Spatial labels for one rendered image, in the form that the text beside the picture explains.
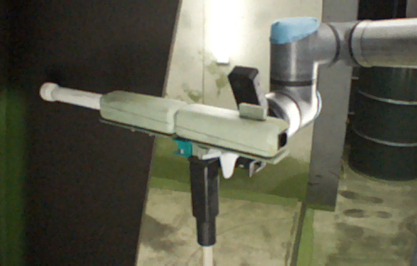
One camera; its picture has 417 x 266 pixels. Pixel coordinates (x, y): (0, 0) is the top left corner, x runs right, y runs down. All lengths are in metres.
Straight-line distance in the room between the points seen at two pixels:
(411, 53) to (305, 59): 0.18
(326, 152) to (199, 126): 1.97
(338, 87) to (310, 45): 1.59
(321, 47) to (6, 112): 0.67
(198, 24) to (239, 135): 1.94
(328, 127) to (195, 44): 0.88
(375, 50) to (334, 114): 1.63
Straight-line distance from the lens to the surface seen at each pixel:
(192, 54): 2.47
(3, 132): 1.01
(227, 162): 0.60
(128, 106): 0.63
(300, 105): 0.78
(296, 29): 0.78
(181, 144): 0.58
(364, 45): 0.82
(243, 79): 0.64
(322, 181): 2.57
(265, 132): 0.50
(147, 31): 0.80
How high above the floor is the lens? 1.35
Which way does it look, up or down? 21 degrees down
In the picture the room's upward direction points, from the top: straight up
